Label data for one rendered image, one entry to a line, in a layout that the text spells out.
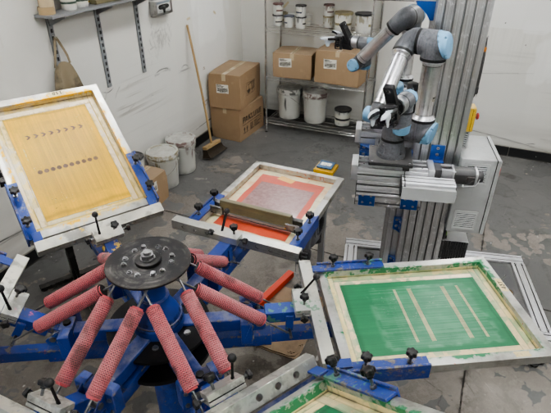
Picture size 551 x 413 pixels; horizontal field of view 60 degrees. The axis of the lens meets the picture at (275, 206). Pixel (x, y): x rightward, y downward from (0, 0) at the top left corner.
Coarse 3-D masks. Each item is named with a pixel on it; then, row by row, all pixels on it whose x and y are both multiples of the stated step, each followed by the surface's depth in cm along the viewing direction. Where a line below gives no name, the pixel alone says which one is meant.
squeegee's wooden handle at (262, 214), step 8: (224, 200) 252; (232, 200) 252; (224, 208) 254; (232, 208) 251; (240, 208) 249; (248, 208) 246; (256, 208) 245; (264, 208) 245; (248, 216) 249; (256, 216) 247; (264, 216) 245; (272, 216) 243; (280, 216) 240; (288, 216) 239; (280, 224) 243
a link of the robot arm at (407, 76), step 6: (408, 6) 267; (414, 6) 268; (420, 12) 268; (420, 18) 269; (420, 24) 272; (408, 60) 282; (408, 66) 285; (408, 72) 287; (402, 78) 287; (408, 78) 287
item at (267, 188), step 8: (264, 176) 296; (272, 176) 296; (256, 184) 288; (264, 184) 288; (272, 184) 288; (280, 184) 288; (288, 184) 288; (248, 192) 280; (256, 192) 280; (264, 192) 280; (272, 192) 280; (280, 192) 280; (240, 200) 272; (248, 200) 272; (256, 200) 272; (264, 200) 272; (272, 200) 272; (216, 224) 251; (240, 224) 251; (248, 224) 251
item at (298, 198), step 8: (296, 184) 288; (304, 184) 288; (312, 184) 288; (288, 192) 280; (296, 192) 280; (304, 192) 280; (312, 192) 280; (320, 192) 280; (280, 200) 272; (288, 200) 272; (296, 200) 272; (304, 200) 272; (312, 200) 272; (272, 208) 265; (280, 208) 265; (288, 208) 265; (296, 208) 265; (304, 208) 265; (296, 216) 258; (256, 224) 251; (256, 232) 245; (264, 232) 245; (272, 232) 245; (280, 232) 245; (288, 232) 245
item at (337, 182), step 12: (252, 168) 298; (264, 168) 303; (276, 168) 299; (288, 168) 298; (240, 180) 285; (324, 180) 289; (336, 180) 285; (228, 192) 273; (336, 192) 277; (324, 204) 262; (204, 216) 252; (228, 228) 242
